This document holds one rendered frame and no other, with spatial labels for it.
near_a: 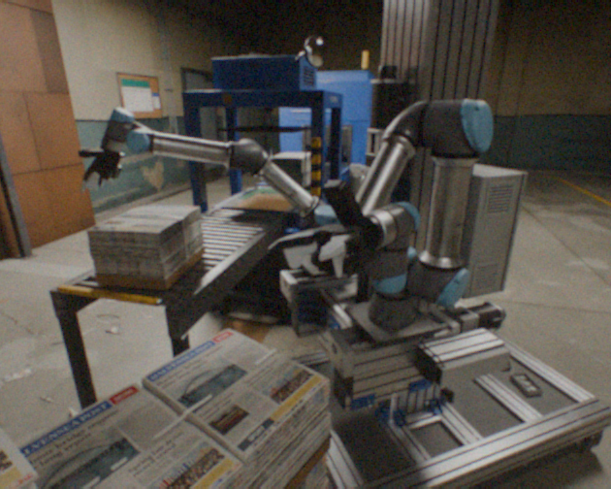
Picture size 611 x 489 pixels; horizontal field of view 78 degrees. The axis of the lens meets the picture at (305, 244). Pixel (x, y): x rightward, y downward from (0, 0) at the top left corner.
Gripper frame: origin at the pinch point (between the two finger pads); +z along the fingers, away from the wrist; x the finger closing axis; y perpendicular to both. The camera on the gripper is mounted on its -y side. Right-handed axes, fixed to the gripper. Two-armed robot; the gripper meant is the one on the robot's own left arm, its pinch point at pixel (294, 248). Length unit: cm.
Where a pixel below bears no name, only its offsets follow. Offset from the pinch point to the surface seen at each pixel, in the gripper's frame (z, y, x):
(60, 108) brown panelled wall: -101, -86, 467
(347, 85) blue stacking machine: -334, -78, 237
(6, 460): 39.5, 15.7, 9.7
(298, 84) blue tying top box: -143, -53, 132
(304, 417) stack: -9.0, 43.8, 12.8
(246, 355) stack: -11, 37, 35
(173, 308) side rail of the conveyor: -12, 33, 77
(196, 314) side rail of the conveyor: -23, 41, 82
